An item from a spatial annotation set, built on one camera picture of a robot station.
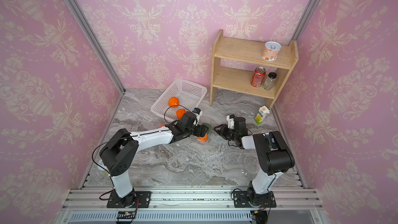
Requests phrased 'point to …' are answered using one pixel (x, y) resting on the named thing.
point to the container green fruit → (209, 126)
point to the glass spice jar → (269, 82)
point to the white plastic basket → (189, 94)
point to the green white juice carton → (264, 111)
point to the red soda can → (258, 76)
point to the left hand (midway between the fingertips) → (204, 128)
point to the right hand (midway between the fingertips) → (215, 129)
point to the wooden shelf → (237, 80)
